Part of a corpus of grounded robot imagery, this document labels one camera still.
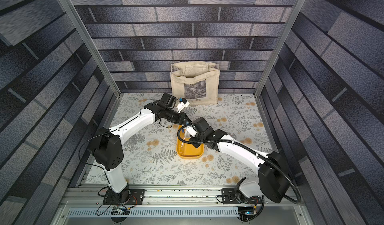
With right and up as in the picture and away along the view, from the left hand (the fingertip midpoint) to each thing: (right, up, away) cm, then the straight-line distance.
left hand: (187, 118), depth 84 cm
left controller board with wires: (-33, -44, -13) cm, 56 cm away
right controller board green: (+29, -45, -14) cm, 55 cm away
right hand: (0, -12, -4) cm, 13 cm away
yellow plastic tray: (-1, -21, +6) cm, 22 cm away
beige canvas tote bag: (+6, +23, +11) cm, 26 cm away
